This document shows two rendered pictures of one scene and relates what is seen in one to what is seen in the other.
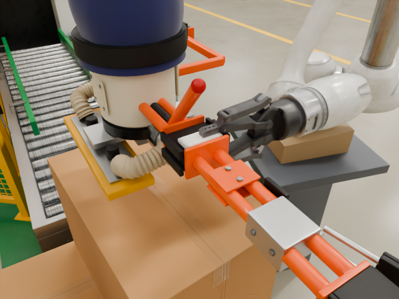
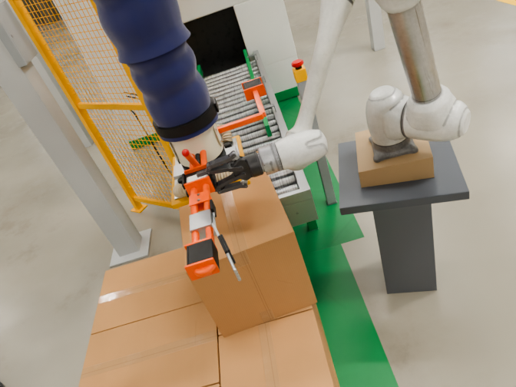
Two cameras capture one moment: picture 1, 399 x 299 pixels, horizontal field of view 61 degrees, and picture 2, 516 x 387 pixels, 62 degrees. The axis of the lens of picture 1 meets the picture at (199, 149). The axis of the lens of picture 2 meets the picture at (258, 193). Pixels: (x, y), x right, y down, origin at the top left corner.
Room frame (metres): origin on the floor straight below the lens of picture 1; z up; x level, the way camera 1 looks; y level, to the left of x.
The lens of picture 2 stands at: (-0.38, -0.80, 1.95)
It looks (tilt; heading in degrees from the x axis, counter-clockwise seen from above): 36 degrees down; 35
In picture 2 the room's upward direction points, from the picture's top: 21 degrees counter-clockwise
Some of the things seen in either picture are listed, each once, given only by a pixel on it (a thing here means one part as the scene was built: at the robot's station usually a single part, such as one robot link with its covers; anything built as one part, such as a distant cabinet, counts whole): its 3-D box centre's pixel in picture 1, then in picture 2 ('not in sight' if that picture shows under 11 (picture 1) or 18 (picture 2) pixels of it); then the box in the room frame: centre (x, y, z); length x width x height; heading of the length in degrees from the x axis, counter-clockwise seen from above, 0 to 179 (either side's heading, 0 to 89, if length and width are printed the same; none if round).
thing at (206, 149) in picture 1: (195, 145); (199, 180); (0.48, 0.01, 1.23); 0.10 x 0.08 x 0.06; 122
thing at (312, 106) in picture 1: (298, 113); (269, 160); (0.59, -0.20, 1.23); 0.09 x 0.06 x 0.09; 32
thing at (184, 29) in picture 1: (132, 37); (186, 115); (0.69, 0.14, 1.35); 0.23 x 0.23 x 0.04
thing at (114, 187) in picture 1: (103, 141); (183, 173); (0.64, 0.22, 1.13); 0.34 x 0.10 x 0.05; 32
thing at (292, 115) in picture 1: (270, 123); (246, 167); (0.55, -0.13, 1.23); 0.09 x 0.07 x 0.08; 122
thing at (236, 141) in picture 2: not in sight; (230, 158); (0.74, 0.06, 1.13); 0.34 x 0.10 x 0.05; 32
